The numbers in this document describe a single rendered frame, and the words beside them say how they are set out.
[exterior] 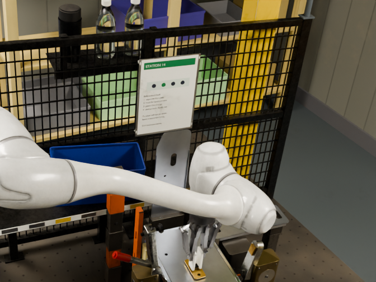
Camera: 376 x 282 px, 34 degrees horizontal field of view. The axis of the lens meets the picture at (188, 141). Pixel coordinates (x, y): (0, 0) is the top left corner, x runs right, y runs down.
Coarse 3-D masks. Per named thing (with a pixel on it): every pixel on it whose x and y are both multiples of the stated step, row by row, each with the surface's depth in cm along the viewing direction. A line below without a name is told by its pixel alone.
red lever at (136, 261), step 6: (114, 252) 170; (120, 252) 171; (114, 258) 170; (120, 258) 171; (126, 258) 172; (132, 258) 173; (138, 258) 176; (138, 264) 175; (144, 264) 176; (150, 264) 177
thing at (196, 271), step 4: (188, 260) 190; (188, 264) 189; (196, 264) 188; (196, 268) 187; (192, 272) 186; (196, 272) 186; (200, 272) 186; (196, 276) 185; (200, 276) 185; (204, 276) 185
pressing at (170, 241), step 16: (144, 240) 197; (160, 240) 198; (176, 240) 198; (160, 256) 192; (176, 256) 192; (208, 256) 194; (224, 256) 195; (176, 272) 186; (208, 272) 188; (224, 272) 188
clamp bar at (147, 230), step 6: (144, 228) 171; (150, 228) 172; (156, 228) 171; (162, 228) 171; (144, 234) 170; (150, 234) 169; (150, 240) 170; (150, 246) 172; (156, 246) 173; (150, 252) 173; (156, 252) 174; (150, 258) 176; (156, 258) 176; (156, 264) 177
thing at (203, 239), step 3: (207, 225) 177; (207, 228) 177; (207, 231) 178; (201, 234) 182; (204, 234) 179; (207, 234) 179; (201, 237) 182; (204, 237) 180; (207, 237) 181; (201, 240) 183; (204, 240) 181; (207, 240) 181; (201, 243) 183; (204, 243) 182; (207, 243) 182; (204, 246) 182; (204, 249) 183; (204, 252) 183; (207, 252) 183
